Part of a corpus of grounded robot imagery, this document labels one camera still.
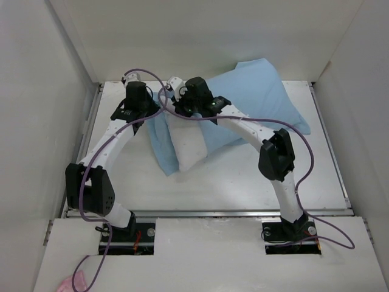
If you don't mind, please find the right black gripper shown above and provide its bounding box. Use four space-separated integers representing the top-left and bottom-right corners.
173 89 201 120

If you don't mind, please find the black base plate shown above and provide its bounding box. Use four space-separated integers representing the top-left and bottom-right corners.
111 223 156 245
261 221 317 244

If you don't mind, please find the light blue pillowcase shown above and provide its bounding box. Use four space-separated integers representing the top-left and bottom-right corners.
146 58 311 176

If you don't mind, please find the white pillow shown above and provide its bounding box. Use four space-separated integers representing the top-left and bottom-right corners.
165 113 208 172

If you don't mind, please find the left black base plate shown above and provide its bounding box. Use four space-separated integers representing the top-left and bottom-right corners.
111 223 156 245

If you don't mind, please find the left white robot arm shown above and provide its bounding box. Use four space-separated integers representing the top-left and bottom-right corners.
65 71 160 242

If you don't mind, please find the pink plastic bag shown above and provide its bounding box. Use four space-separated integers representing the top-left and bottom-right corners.
57 271 88 292

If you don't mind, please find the aluminium front rail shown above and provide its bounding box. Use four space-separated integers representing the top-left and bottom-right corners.
66 208 355 218

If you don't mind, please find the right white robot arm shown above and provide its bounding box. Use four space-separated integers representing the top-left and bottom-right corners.
167 77 308 242

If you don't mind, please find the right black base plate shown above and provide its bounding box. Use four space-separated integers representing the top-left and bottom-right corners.
261 221 317 244

